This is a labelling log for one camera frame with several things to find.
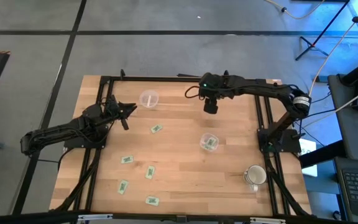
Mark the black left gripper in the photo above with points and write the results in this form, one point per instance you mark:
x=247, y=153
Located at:
x=113, y=110

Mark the black metal table frame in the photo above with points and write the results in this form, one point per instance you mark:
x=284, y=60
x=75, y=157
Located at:
x=151, y=79

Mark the white ceramic mug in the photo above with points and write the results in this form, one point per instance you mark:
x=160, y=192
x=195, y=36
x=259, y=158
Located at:
x=256, y=175

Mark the clear plastic cup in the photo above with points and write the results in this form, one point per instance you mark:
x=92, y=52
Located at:
x=209, y=142
x=148, y=98

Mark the dark grey desk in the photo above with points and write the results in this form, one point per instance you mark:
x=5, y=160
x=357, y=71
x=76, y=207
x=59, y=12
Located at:
x=350, y=133

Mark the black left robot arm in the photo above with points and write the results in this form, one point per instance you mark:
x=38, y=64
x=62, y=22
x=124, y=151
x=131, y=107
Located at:
x=57, y=130

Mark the silver metal bracket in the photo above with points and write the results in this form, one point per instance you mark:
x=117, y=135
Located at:
x=95, y=217
x=267, y=220

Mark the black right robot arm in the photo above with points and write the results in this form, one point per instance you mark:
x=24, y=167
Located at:
x=259, y=88

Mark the black tripod stand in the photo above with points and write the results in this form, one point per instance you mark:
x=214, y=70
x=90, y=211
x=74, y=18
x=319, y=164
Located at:
x=312, y=44

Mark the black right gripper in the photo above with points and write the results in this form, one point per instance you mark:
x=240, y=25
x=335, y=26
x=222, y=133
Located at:
x=211, y=107

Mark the white paper sheet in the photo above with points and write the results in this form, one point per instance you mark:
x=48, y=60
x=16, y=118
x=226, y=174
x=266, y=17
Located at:
x=310, y=170

